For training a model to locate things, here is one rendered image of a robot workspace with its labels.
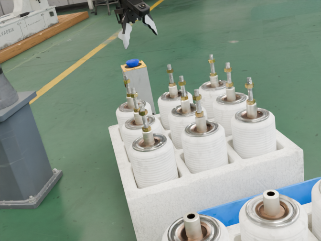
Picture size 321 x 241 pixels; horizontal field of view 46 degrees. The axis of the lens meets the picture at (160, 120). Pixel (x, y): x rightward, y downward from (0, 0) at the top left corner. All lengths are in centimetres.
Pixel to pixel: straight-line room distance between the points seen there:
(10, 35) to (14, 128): 266
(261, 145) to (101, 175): 58
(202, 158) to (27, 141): 57
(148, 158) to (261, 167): 24
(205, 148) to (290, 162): 19
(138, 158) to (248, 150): 24
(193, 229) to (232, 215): 30
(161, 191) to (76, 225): 35
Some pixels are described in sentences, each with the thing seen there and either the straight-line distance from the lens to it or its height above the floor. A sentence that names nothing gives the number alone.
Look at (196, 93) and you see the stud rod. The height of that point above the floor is 34.
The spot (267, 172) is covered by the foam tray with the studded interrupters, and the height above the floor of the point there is 15.
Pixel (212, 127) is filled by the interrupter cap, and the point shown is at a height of 25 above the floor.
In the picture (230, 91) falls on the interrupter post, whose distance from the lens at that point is 95.
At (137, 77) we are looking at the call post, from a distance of 115.
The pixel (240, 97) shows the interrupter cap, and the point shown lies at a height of 25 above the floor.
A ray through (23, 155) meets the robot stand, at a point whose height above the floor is 16.
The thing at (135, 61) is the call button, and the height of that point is 33.
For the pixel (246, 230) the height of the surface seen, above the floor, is 24.
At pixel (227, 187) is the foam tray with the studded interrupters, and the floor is 14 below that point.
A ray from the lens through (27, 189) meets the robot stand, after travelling 120.
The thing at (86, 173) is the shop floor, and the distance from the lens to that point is 128.
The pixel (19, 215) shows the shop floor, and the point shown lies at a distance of 120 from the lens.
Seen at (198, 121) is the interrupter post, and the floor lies 28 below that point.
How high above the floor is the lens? 62
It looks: 24 degrees down
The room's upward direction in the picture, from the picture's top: 11 degrees counter-clockwise
